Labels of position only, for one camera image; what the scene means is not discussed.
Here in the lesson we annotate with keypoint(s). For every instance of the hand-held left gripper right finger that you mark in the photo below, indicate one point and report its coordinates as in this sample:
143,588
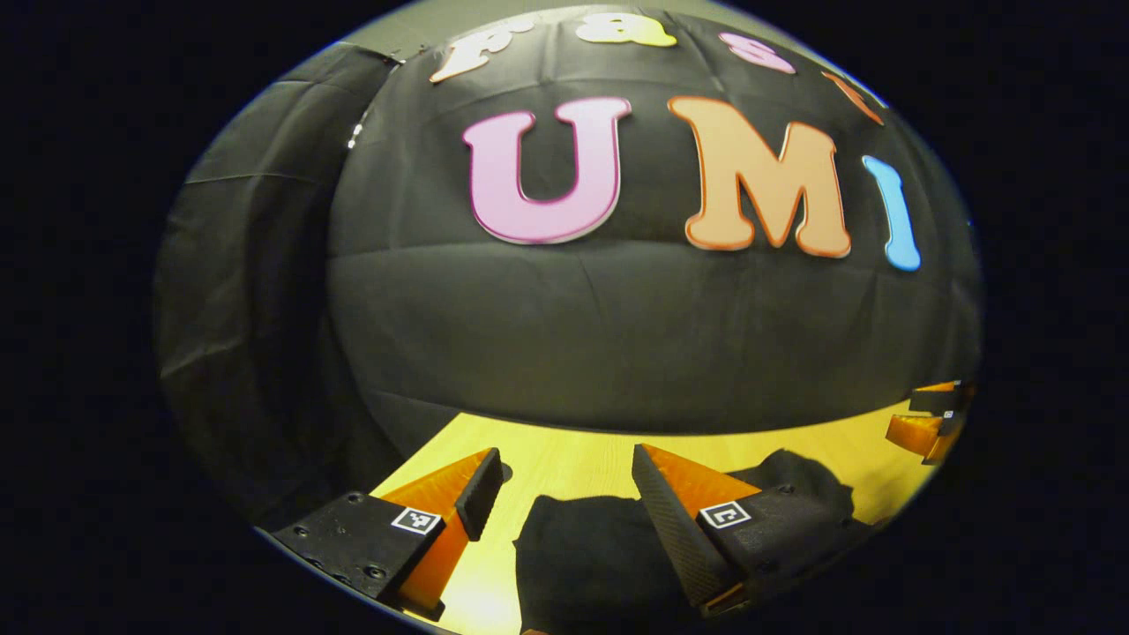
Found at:
675,538

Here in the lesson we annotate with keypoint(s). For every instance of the black backdrop cloth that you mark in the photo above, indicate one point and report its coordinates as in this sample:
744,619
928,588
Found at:
247,291
617,326

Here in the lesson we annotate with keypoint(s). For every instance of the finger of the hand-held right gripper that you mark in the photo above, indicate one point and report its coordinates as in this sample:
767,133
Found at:
913,434
937,401

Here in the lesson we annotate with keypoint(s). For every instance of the black garment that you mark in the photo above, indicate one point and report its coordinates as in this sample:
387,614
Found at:
582,564

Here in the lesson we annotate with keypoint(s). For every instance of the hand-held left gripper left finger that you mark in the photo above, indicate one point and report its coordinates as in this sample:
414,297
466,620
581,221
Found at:
483,494

